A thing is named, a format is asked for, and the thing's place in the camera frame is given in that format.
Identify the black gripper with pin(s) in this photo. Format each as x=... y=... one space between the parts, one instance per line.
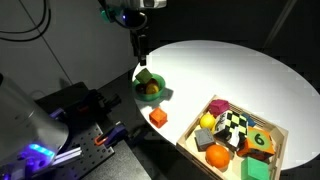
x=131 y=19

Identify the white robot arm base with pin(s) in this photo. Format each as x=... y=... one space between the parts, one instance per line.
x=26 y=133

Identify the green plastic bowl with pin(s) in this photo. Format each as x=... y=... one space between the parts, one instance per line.
x=148 y=96

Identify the orange block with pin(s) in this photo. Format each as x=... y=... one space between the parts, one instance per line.
x=158 y=117

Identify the magenta block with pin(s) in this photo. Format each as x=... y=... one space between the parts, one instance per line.
x=218 y=107

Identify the grey block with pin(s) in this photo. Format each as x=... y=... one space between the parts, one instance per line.
x=204 y=139

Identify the blue block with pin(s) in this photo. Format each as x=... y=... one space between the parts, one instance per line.
x=249 y=120

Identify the teal green block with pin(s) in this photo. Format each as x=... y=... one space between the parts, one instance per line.
x=255 y=169

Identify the dark red toy fruit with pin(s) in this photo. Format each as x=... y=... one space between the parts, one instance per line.
x=141 y=89

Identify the yellow toy fruit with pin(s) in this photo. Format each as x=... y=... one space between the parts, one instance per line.
x=152 y=88

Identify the purple black spring clamp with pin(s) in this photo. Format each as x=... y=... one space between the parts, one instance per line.
x=111 y=134
x=98 y=102

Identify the yellow toy lemon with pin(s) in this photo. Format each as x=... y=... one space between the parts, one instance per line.
x=207 y=121

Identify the wooden tray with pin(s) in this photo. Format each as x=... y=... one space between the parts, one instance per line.
x=186 y=143

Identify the black white checkered cube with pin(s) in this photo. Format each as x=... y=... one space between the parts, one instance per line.
x=231 y=126

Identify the toy orange fruit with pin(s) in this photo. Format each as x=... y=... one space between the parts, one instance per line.
x=217 y=156

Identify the orange cube with number six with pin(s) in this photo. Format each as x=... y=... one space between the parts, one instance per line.
x=256 y=143

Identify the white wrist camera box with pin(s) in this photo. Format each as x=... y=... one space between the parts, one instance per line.
x=151 y=3

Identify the green camera mount bracket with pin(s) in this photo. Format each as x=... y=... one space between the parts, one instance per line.
x=106 y=15

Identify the silver aluminium rail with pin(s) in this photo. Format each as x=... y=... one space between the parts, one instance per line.
x=68 y=156

